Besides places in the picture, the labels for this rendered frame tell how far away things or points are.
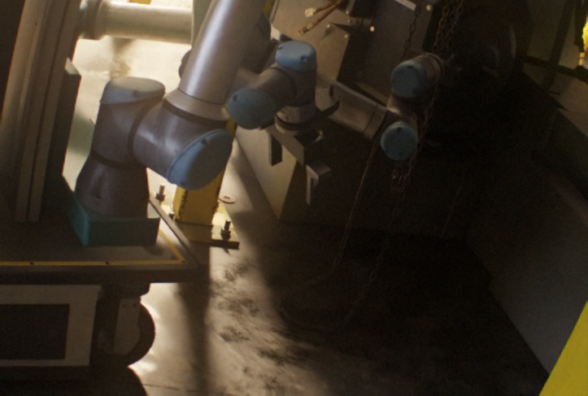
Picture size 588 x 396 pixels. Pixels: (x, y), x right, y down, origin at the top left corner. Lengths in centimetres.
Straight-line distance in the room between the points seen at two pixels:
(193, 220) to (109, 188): 98
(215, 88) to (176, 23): 61
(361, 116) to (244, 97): 37
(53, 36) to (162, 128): 29
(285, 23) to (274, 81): 118
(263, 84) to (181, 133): 25
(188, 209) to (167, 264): 83
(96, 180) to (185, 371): 56
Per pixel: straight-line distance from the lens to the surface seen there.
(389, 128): 204
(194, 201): 264
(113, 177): 171
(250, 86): 177
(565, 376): 105
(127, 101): 165
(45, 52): 170
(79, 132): 203
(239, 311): 237
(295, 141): 191
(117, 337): 195
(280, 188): 287
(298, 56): 181
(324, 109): 192
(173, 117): 159
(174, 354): 214
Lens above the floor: 122
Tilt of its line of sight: 22 degrees down
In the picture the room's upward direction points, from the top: 17 degrees clockwise
